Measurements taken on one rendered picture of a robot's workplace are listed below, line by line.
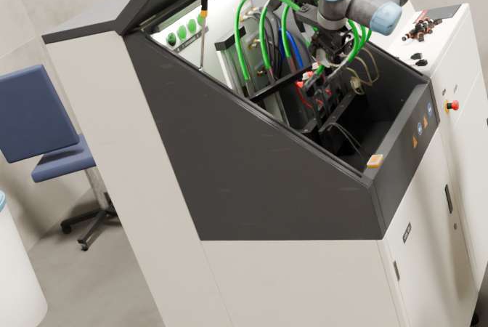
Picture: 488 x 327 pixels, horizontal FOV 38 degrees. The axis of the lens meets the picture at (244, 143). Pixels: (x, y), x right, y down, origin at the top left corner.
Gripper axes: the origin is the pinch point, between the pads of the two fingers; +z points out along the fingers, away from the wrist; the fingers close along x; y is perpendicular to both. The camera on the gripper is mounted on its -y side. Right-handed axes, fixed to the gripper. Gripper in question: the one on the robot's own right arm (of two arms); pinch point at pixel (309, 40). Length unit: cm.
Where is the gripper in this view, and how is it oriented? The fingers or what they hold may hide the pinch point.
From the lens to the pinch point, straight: 211.3
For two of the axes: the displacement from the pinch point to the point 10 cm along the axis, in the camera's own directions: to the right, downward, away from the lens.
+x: 4.3, -4.7, 7.7
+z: 3.0, 8.8, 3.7
